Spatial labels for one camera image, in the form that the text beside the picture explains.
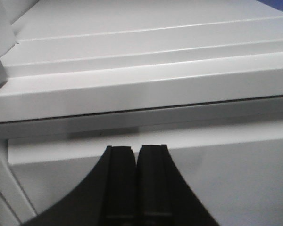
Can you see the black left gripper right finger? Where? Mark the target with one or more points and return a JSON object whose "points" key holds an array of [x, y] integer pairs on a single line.
{"points": [[164, 197]]}

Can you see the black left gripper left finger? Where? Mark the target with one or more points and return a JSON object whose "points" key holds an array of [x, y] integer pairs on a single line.
{"points": [[105, 197]]}

